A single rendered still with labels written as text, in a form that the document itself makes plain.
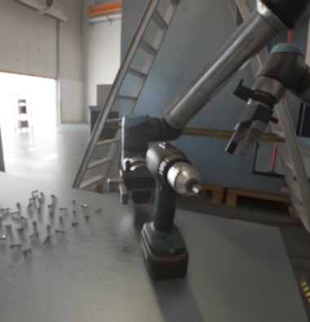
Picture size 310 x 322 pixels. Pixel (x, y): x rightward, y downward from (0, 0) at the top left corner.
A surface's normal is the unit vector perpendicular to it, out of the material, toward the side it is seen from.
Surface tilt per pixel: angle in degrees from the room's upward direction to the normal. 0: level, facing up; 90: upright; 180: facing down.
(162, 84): 90
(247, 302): 0
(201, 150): 90
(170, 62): 90
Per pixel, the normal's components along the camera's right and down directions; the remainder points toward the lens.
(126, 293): 0.04, -0.97
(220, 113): -0.40, 0.19
